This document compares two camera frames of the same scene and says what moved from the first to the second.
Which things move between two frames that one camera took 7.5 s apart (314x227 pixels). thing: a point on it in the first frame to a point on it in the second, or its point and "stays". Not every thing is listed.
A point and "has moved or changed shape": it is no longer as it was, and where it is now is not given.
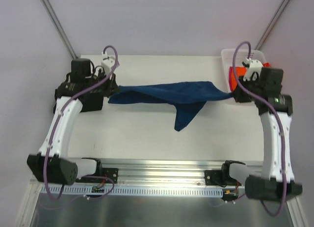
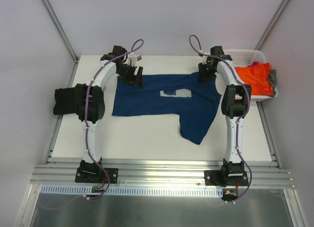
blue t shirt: [186, 99] has moved or changed shape
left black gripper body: [111, 85] to [132, 74]
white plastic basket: [240, 55] stays
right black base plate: [220, 177] stays
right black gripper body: [240, 94] to [204, 74]
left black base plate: [111, 173] stays
